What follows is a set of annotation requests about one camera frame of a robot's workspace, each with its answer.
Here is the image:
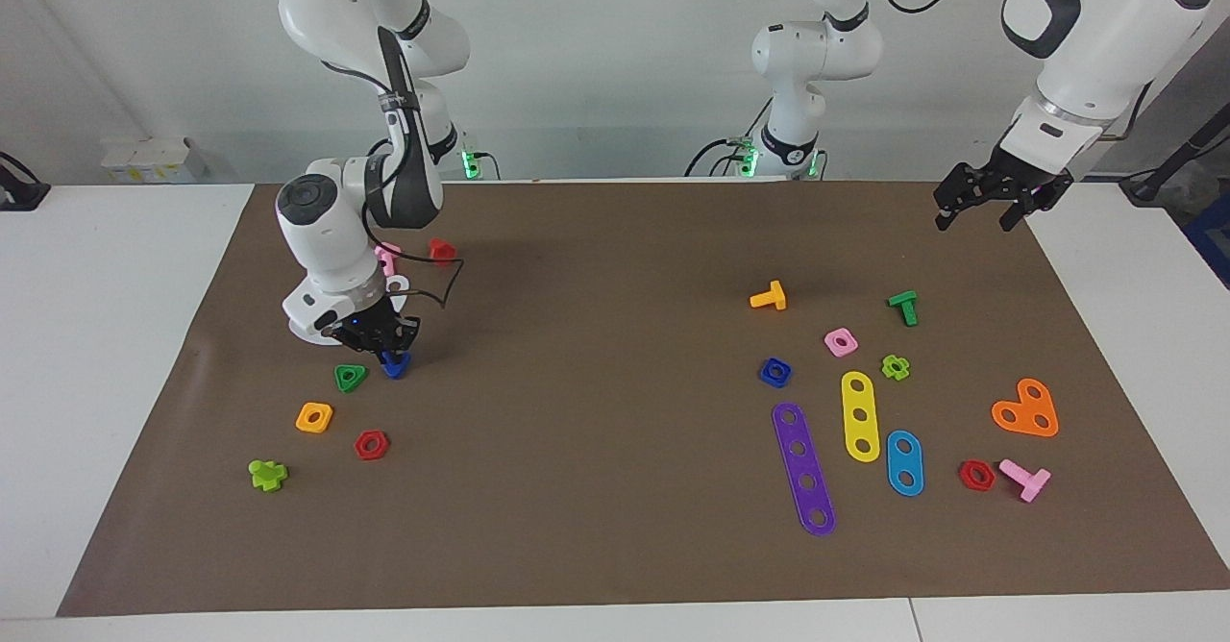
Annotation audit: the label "orange heart three-hole plate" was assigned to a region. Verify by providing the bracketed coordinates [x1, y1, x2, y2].
[991, 378, 1060, 439]

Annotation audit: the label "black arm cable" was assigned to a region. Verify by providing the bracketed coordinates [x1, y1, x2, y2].
[322, 61, 465, 311]
[870, 0, 1154, 143]

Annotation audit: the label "purple four-hole plate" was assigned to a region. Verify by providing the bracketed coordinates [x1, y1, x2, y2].
[772, 402, 837, 537]

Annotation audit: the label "black pole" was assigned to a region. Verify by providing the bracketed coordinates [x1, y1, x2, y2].
[1119, 104, 1230, 206]

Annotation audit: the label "white box with yellow labels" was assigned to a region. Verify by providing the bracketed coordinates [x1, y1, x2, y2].
[101, 136, 209, 184]

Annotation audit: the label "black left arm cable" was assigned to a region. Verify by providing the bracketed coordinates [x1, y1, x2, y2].
[870, 0, 1154, 143]

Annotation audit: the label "blue two-hole plate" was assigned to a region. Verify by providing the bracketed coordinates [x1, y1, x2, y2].
[885, 430, 925, 498]

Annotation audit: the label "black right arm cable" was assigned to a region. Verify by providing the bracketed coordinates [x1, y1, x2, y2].
[322, 61, 465, 311]

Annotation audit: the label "black clamp stand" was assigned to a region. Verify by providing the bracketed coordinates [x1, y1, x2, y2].
[0, 152, 51, 212]

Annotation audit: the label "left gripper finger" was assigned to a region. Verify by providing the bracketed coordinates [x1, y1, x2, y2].
[998, 175, 1074, 234]
[933, 165, 992, 233]

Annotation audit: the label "yellow three-hole plate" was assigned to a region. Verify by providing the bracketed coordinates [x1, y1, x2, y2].
[841, 371, 881, 463]

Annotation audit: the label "white curved five-hole plate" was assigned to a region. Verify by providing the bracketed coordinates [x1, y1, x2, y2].
[288, 275, 411, 346]

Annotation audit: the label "blue box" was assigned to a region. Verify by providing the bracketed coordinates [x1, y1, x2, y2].
[1184, 195, 1230, 289]

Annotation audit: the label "brown table mat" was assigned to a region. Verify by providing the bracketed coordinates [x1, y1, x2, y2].
[58, 181, 1230, 617]

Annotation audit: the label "black base cable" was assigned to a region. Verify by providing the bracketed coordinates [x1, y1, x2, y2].
[684, 136, 760, 179]

